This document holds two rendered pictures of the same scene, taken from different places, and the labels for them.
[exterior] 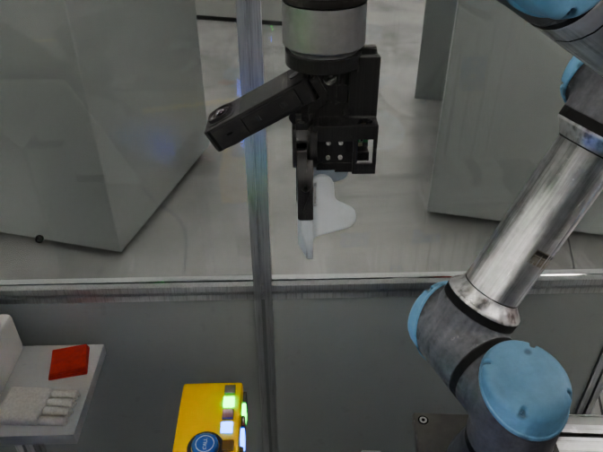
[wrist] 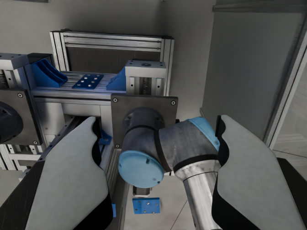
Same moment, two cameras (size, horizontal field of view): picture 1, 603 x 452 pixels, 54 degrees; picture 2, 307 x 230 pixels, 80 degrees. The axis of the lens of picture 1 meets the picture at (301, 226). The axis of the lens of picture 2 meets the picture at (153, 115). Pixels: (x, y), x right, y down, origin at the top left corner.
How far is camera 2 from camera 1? 0.60 m
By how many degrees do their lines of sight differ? 59
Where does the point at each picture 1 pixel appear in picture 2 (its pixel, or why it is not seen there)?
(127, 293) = not seen: outside the picture
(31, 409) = not seen: outside the picture
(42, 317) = not seen: outside the picture
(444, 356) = (169, 136)
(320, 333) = (271, 45)
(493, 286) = (190, 185)
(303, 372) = (256, 31)
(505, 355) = (151, 170)
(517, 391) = (129, 168)
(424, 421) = (172, 103)
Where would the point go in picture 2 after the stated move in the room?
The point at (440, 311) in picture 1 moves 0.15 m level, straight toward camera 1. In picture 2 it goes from (193, 145) to (130, 128)
